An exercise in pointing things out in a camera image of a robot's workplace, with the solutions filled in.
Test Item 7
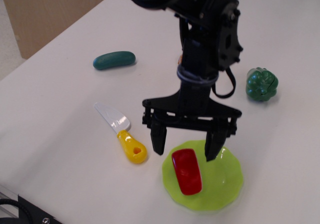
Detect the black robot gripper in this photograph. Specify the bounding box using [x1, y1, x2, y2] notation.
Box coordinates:
[142, 82, 242, 162]

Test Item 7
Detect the red and white toy sushi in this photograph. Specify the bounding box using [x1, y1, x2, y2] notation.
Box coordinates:
[171, 148, 203, 196]

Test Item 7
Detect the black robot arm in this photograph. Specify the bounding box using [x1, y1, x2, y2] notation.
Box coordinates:
[132, 0, 243, 161]

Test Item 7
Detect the lime green plastic plate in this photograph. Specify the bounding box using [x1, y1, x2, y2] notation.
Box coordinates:
[162, 140, 244, 211]

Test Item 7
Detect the brown toy chicken wing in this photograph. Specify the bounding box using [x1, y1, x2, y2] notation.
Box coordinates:
[177, 55, 183, 65]

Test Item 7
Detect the green toy bell pepper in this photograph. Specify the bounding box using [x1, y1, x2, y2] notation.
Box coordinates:
[245, 67, 279, 102]

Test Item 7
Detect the teal toy cucumber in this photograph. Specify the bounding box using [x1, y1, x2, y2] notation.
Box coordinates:
[93, 51, 136, 70]

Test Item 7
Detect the black cable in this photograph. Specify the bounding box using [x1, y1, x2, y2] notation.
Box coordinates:
[211, 66, 237, 99]

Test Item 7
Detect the toy knife yellow handle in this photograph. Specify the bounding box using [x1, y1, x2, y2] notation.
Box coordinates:
[94, 103, 148, 164]

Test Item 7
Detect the black metal corner bracket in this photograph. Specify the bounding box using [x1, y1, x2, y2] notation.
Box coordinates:
[17, 196, 62, 224]

